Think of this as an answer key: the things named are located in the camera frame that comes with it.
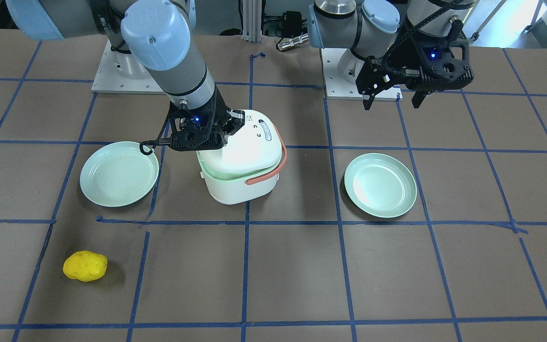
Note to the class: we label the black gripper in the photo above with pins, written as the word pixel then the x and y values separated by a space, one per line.
pixel 402 59
pixel 218 115

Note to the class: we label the white rice cooker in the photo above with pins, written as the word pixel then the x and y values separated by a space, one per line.
pixel 248 166

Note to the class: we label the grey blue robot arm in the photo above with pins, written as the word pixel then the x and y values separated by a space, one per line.
pixel 158 33
pixel 377 27

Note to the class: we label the mint green plate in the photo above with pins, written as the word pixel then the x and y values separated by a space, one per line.
pixel 118 174
pixel 380 185

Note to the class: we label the black power adapter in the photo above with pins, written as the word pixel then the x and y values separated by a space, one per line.
pixel 292 24

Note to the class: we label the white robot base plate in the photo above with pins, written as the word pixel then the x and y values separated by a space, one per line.
pixel 120 74
pixel 340 70

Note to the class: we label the silver cable connector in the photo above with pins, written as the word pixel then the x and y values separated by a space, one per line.
pixel 288 44

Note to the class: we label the aluminium frame post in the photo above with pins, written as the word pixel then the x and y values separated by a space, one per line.
pixel 252 20

